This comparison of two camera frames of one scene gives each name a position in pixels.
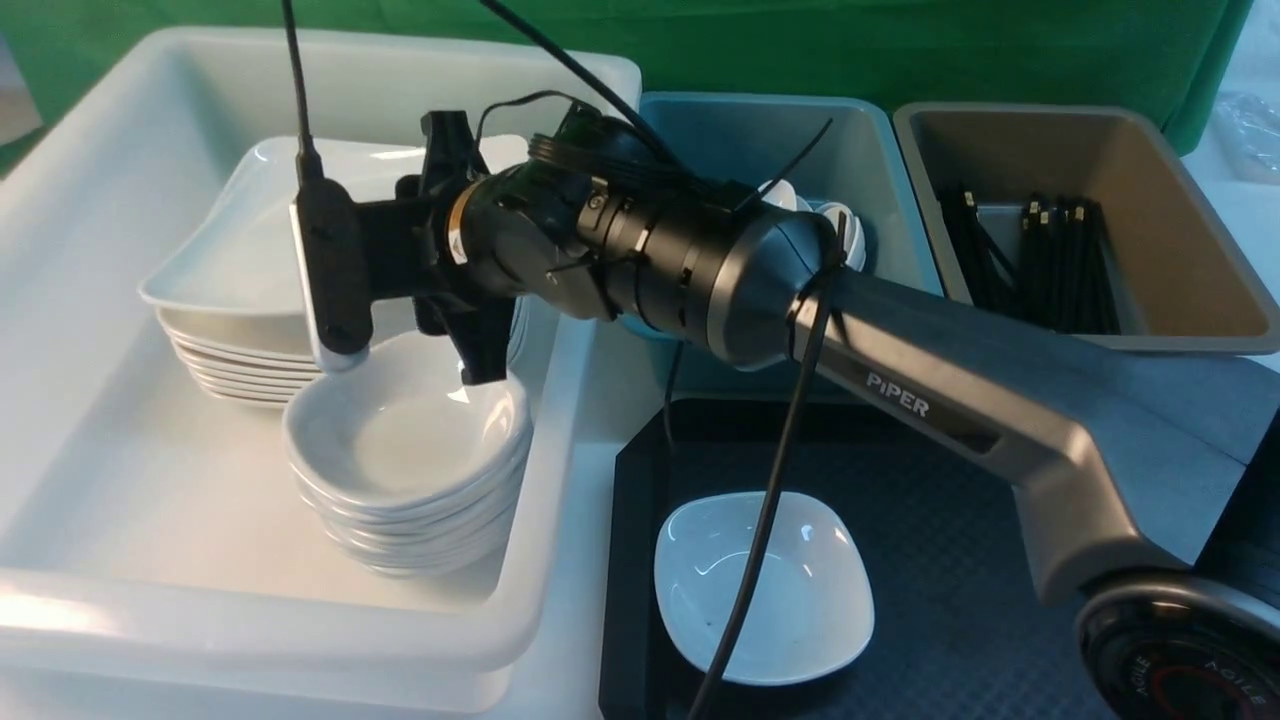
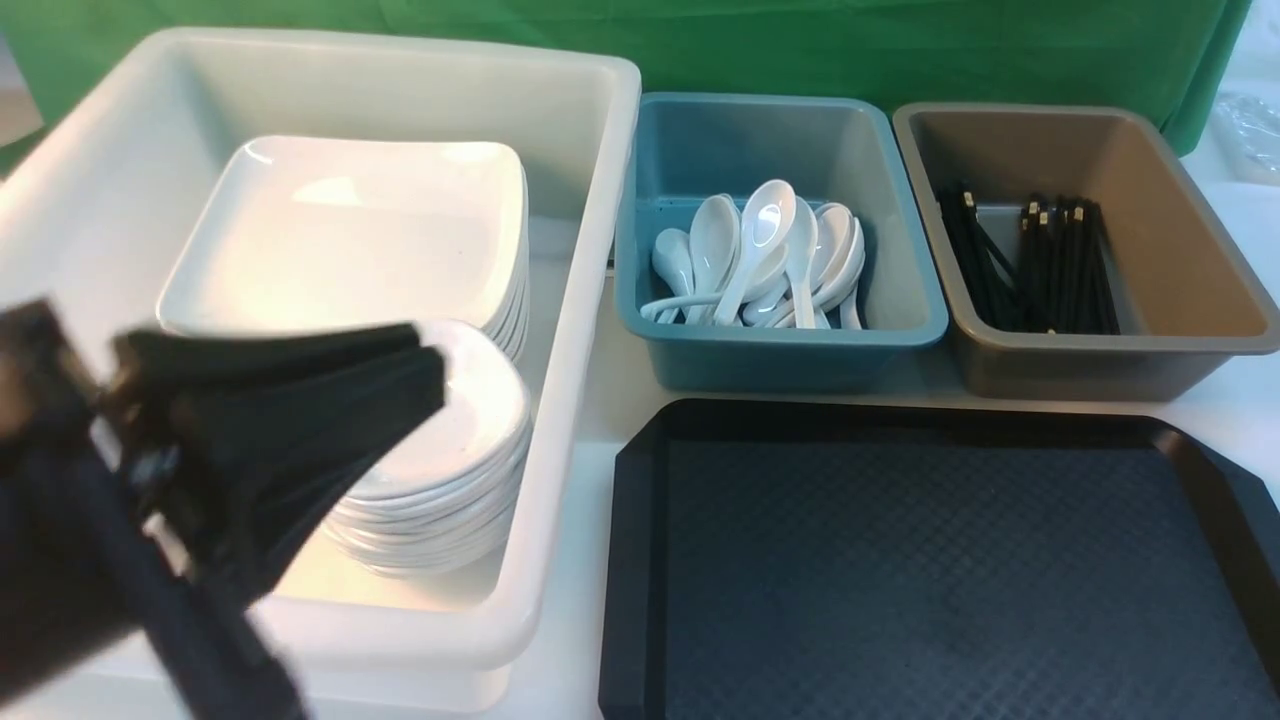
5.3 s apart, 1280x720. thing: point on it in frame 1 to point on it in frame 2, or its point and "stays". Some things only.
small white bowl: (813, 604) to (478, 436)
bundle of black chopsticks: (1061, 280) stays
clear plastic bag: (1249, 128) stays
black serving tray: (969, 622) stays
